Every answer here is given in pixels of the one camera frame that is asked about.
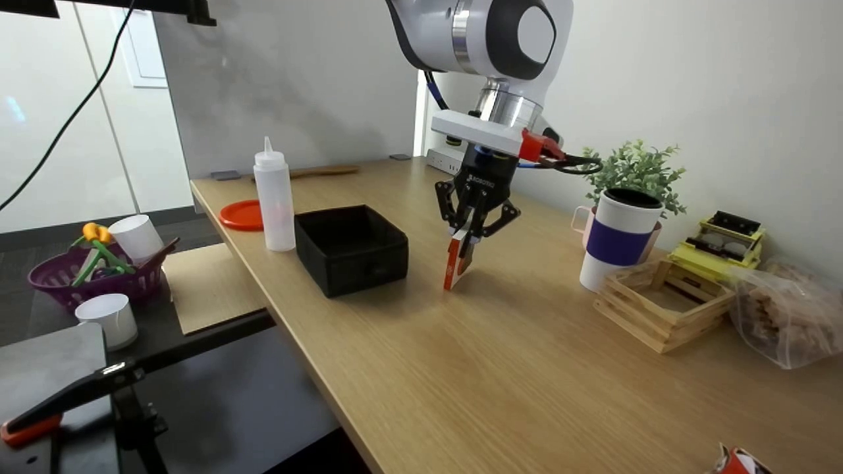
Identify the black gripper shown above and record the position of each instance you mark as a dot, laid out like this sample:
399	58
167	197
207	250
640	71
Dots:
478	201

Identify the orange and white book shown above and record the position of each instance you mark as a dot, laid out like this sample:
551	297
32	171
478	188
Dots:
453	270

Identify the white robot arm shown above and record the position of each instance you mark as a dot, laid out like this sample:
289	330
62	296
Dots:
516	47

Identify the black box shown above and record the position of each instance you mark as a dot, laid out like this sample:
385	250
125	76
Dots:
352	248

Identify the white cup with blue band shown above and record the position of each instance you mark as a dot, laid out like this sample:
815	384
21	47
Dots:
622	223

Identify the green plant in pink pot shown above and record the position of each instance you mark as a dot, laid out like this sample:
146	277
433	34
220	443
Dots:
639	166

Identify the wooden coaster stack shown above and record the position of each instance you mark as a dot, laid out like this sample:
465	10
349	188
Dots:
663	304

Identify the white squeeze bottle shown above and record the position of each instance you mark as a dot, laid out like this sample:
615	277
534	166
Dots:
274	197

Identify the orange plate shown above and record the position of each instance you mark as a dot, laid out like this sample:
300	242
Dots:
244	214

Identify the white cup on side table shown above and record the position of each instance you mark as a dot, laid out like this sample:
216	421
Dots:
138	237

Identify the clear bag of snacks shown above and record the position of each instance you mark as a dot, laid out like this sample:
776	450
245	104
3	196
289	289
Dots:
789	316

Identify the white round container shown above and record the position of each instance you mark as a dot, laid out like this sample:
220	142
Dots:
111	312

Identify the purple basket with toys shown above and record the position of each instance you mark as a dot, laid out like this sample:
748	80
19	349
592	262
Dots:
99	264

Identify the black tripod clamp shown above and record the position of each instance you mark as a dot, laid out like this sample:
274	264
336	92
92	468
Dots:
117	380

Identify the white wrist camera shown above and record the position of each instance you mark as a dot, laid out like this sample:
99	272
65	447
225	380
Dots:
478	131

